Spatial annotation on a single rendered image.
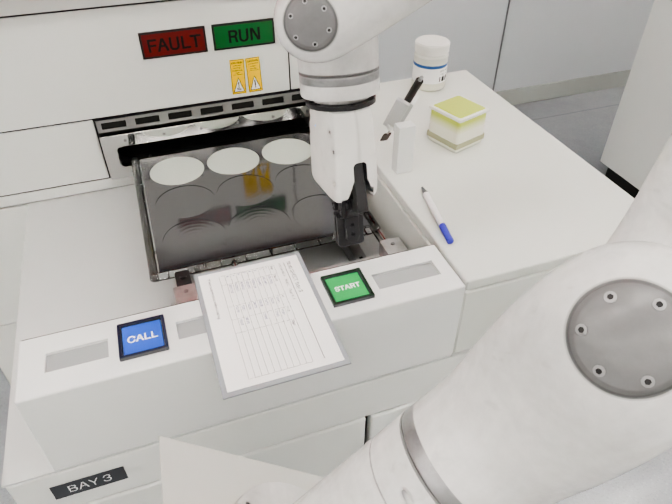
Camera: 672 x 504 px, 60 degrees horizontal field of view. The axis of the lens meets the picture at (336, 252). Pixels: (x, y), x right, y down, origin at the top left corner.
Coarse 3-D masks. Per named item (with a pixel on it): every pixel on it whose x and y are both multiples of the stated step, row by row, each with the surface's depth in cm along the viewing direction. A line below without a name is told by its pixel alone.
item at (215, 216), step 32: (160, 160) 112; (160, 192) 103; (192, 192) 104; (224, 192) 104; (256, 192) 104; (288, 192) 103; (320, 192) 103; (160, 224) 96; (192, 224) 96; (224, 224) 96; (256, 224) 96; (288, 224) 96; (320, 224) 96; (160, 256) 90; (192, 256) 90; (224, 256) 90
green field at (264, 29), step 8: (240, 24) 107; (248, 24) 107; (256, 24) 108; (264, 24) 108; (216, 32) 106; (224, 32) 107; (232, 32) 107; (240, 32) 108; (248, 32) 108; (256, 32) 109; (264, 32) 109; (272, 32) 110; (216, 40) 107; (224, 40) 108; (232, 40) 108; (240, 40) 109; (248, 40) 109; (256, 40) 110; (264, 40) 110; (272, 40) 111; (216, 48) 108
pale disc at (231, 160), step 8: (216, 152) 114; (224, 152) 114; (232, 152) 114; (240, 152) 114; (248, 152) 114; (208, 160) 112; (216, 160) 112; (224, 160) 112; (232, 160) 112; (240, 160) 112; (248, 160) 112; (256, 160) 112; (216, 168) 110; (224, 168) 110; (232, 168) 110; (240, 168) 110; (248, 168) 110
